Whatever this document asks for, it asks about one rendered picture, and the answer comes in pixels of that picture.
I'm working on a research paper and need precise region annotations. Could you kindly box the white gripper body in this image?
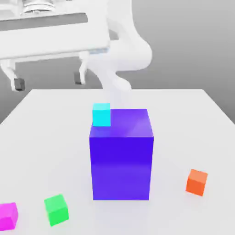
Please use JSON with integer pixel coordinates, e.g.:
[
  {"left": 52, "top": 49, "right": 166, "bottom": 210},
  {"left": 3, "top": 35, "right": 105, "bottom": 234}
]
[{"left": 0, "top": 11, "right": 111, "bottom": 62}]

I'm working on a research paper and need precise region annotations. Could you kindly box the small magenta cube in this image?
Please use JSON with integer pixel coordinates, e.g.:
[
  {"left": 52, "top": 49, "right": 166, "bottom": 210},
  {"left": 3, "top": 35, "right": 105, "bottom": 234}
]
[{"left": 0, "top": 202, "right": 19, "bottom": 232}]

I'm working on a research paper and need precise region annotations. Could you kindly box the small orange cube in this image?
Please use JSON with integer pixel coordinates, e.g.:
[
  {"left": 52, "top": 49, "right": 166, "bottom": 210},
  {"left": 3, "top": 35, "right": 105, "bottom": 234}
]
[{"left": 185, "top": 168, "right": 208, "bottom": 197}]

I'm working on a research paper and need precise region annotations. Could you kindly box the small cyan cube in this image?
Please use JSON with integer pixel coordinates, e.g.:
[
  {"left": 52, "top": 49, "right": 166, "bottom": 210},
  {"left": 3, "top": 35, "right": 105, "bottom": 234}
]
[{"left": 92, "top": 102, "right": 112, "bottom": 127}]

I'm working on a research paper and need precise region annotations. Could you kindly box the large purple box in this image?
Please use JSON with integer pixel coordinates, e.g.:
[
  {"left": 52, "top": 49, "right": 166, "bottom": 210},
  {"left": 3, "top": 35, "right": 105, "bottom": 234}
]
[{"left": 89, "top": 108, "right": 154, "bottom": 201}]

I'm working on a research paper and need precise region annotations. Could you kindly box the small green cube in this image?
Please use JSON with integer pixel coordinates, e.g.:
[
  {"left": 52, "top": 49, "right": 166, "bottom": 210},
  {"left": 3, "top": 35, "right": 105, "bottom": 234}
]
[{"left": 44, "top": 194, "right": 70, "bottom": 228}]

